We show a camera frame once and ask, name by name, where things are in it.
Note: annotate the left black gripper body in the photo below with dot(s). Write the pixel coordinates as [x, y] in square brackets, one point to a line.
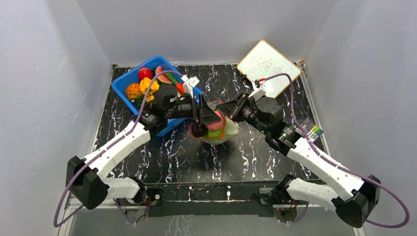
[186, 110]

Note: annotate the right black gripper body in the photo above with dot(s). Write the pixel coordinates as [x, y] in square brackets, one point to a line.
[241, 107]

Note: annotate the toy peach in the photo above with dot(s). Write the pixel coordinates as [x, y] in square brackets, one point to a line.
[217, 125]

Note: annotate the dark toy plum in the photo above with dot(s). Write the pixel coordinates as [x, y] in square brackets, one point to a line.
[198, 130]

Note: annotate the clear zip top bag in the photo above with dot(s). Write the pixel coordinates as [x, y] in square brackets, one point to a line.
[212, 105]

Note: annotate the green toy custard apple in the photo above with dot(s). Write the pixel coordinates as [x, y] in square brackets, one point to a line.
[214, 133]

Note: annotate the green toy lettuce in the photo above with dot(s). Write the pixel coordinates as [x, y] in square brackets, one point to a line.
[230, 130]

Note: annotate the yellow toy bell pepper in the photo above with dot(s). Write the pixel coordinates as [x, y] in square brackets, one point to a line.
[145, 83]

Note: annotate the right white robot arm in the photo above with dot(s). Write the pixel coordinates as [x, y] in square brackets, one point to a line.
[349, 196]

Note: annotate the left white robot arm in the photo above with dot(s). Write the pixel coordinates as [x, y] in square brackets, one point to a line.
[87, 177]

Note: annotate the toy carrot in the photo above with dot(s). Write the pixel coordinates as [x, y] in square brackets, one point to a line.
[180, 88]

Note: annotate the blue plastic bin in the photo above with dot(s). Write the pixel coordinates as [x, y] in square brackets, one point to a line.
[120, 84]

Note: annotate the toy watermelon slice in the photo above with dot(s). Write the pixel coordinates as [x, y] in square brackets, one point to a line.
[162, 78]

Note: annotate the green toy cucumber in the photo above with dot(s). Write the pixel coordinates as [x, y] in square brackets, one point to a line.
[171, 77]

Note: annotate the red toy pomegranate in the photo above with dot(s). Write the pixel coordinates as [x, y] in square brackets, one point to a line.
[144, 72]

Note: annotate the orange toy pineapple fruit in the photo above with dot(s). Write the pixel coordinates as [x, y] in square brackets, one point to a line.
[133, 92]

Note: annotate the white dry-erase board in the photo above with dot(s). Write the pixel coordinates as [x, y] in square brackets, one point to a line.
[263, 61]

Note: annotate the pack of coloured markers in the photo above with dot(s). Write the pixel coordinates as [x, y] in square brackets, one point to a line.
[313, 130]

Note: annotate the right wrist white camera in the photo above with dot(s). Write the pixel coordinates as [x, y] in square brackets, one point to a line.
[258, 89]

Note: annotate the wrist white camera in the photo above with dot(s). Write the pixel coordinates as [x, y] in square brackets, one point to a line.
[258, 89]
[189, 84]

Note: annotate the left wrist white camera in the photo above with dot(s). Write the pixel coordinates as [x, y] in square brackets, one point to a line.
[189, 84]

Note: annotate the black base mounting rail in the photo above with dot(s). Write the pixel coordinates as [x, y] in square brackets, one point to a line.
[199, 198]

